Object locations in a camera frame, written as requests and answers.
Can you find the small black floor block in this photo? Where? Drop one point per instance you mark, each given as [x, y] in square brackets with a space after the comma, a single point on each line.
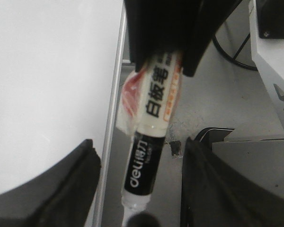
[176, 150]

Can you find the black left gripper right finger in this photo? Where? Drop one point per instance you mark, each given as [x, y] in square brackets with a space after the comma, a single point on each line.
[215, 195]

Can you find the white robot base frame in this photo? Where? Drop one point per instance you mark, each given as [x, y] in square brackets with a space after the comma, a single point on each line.
[266, 28]

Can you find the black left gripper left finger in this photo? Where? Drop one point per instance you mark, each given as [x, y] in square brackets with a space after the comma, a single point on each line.
[59, 197]

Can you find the white black whiteboard marker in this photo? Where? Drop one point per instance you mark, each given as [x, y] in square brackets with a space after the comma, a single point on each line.
[147, 102]

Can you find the white whiteboard with aluminium frame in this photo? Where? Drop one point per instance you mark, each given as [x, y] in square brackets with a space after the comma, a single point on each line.
[60, 64]

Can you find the black marker holder mount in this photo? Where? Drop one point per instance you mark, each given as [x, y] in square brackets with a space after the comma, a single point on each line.
[187, 26]

